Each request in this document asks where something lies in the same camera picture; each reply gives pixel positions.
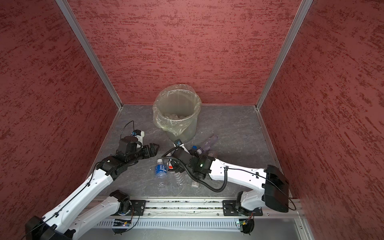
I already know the right circuit board with wires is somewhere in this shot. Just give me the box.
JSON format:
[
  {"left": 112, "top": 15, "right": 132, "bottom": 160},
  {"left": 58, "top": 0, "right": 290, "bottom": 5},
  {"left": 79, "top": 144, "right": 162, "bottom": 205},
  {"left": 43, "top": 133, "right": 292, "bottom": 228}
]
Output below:
[{"left": 239, "top": 219, "right": 255, "bottom": 235}]

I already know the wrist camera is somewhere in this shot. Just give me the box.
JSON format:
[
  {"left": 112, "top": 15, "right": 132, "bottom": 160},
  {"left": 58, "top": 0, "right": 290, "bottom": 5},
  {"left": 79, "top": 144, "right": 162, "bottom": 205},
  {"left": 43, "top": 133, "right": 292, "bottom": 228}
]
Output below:
[
  {"left": 131, "top": 130, "right": 145, "bottom": 146},
  {"left": 174, "top": 139, "right": 184, "bottom": 147}
]

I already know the green white label bottle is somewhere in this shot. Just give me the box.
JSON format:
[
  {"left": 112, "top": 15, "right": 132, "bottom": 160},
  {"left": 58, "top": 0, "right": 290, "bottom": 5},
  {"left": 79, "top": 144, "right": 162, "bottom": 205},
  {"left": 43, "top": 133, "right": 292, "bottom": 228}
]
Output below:
[{"left": 191, "top": 181, "right": 200, "bottom": 189}]

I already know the clear plastic bin liner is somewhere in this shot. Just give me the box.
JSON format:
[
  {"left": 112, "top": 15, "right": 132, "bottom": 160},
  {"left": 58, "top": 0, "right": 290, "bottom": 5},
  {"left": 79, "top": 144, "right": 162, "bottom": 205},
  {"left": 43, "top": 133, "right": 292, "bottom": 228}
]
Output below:
[{"left": 152, "top": 83, "right": 203, "bottom": 137}]

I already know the right corner aluminium profile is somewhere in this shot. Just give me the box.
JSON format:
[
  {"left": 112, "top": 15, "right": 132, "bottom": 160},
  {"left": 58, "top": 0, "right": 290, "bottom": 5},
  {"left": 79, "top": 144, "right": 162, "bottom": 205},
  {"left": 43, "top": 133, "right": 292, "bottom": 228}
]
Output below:
[{"left": 256, "top": 0, "right": 313, "bottom": 112}]

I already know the blue Pocari label bottle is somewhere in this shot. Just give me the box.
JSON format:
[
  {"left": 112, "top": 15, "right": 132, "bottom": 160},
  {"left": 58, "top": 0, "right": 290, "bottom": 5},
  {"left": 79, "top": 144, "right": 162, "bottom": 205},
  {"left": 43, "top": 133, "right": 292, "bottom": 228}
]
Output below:
[{"left": 155, "top": 159, "right": 168, "bottom": 188}]

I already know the white red Wahaha bottle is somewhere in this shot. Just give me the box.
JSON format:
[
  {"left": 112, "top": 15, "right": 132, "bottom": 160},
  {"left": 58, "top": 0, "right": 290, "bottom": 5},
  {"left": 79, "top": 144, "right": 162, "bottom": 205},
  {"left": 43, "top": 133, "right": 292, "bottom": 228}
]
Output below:
[{"left": 168, "top": 160, "right": 186, "bottom": 187}]

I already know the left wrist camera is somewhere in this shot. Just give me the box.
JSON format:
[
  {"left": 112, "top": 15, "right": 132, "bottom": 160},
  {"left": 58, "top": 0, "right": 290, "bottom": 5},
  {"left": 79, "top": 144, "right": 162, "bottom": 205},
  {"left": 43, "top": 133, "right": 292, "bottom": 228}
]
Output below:
[{"left": 131, "top": 130, "right": 145, "bottom": 146}]

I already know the clear orange label bottle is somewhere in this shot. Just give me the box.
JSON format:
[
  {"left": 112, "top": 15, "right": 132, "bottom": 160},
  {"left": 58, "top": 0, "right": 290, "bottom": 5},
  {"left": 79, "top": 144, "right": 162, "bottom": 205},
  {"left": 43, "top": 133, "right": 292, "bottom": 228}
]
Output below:
[{"left": 207, "top": 150, "right": 218, "bottom": 159}]

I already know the circuit board with wires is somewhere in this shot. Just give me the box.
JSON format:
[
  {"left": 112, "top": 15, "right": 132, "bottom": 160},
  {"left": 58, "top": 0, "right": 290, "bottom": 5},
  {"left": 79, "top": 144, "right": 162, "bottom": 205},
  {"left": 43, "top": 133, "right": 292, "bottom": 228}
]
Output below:
[
  {"left": 112, "top": 219, "right": 132, "bottom": 235},
  {"left": 239, "top": 219, "right": 255, "bottom": 235}
]

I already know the clear purple tinted bottle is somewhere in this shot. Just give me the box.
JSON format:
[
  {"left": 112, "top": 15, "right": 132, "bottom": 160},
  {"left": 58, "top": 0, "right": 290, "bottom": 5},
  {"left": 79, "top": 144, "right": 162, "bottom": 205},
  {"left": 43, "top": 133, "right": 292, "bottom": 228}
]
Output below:
[{"left": 197, "top": 135, "right": 219, "bottom": 155}]

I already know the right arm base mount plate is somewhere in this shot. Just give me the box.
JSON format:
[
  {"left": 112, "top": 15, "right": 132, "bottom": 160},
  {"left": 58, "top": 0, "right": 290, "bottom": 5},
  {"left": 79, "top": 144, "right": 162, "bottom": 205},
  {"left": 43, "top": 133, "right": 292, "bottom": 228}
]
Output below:
[{"left": 222, "top": 200, "right": 263, "bottom": 217}]

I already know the corner aluminium profile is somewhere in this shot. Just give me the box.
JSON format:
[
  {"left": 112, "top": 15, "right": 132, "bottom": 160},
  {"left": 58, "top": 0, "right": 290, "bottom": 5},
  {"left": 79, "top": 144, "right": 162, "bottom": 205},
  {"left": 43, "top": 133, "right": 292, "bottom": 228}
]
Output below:
[
  {"left": 256, "top": 0, "right": 313, "bottom": 112},
  {"left": 56, "top": 0, "right": 124, "bottom": 110}
]

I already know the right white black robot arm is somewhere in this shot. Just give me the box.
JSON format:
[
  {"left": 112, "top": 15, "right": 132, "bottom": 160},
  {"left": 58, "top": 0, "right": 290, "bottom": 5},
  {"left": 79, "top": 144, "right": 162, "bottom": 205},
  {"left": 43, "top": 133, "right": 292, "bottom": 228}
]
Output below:
[{"left": 163, "top": 146, "right": 296, "bottom": 216}]

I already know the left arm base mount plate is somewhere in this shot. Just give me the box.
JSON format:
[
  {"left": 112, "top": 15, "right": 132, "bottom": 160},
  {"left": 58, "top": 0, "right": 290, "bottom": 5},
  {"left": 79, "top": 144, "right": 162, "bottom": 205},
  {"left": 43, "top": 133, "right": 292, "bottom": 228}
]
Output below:
[{"left": 117, "top": 200, "right": 147, "bottom": 216}]

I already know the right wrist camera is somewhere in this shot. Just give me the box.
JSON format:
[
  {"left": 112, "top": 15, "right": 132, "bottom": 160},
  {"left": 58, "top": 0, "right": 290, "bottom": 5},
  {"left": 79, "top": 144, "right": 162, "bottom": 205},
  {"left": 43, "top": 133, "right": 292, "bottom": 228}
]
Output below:
[{"left": 174, "top": 139, "right": 184, "bottom": 147}]

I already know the left circuit board with wires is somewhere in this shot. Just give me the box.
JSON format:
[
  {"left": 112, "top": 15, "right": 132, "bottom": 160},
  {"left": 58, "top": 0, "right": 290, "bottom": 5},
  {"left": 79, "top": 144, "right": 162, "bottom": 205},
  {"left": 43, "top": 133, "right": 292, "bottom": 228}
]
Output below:
[{"left": 112, "top": 219, "right": 132, "bottom": 235}]

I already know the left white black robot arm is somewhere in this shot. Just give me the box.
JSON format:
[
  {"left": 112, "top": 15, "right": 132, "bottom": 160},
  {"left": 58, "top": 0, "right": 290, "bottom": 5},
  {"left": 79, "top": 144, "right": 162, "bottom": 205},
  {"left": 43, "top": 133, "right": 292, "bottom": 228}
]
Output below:
[{"left": 23, "top": 133, "right": 160, "bottom": 240}]

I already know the left corner aluminium profile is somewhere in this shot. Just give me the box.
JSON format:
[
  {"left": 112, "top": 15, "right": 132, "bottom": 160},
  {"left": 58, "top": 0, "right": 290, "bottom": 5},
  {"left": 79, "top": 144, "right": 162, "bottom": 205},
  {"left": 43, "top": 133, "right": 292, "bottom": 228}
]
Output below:
[{"left": 56, "top": 0, "right": 124, "bottom": 110}]

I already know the white perforated vent strip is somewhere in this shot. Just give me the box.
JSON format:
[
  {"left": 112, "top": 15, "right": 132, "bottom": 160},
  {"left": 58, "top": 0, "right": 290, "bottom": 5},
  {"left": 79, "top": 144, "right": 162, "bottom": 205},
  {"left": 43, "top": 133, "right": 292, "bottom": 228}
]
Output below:
[{"left": 94, "top": 218, "right": 240, "bottom": 232}]

